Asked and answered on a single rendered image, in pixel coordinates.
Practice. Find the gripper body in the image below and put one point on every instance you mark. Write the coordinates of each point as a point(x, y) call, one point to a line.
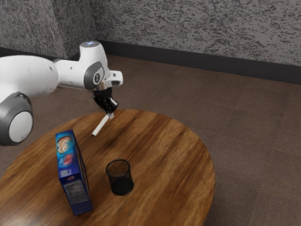
point(104, 100)

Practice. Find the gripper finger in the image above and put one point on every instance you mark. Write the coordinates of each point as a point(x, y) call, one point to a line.
point(110, 115)

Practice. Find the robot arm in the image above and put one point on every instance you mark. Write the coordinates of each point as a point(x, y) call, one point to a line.
point(28, 75)

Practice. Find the white pen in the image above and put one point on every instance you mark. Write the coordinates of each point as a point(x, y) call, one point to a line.
point(100, 126)

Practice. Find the black mesh pen holder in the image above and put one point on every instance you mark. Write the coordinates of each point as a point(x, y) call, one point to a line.
point(120, 179)

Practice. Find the blue printed carton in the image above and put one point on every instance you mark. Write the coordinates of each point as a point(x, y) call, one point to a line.
point(70, 174)

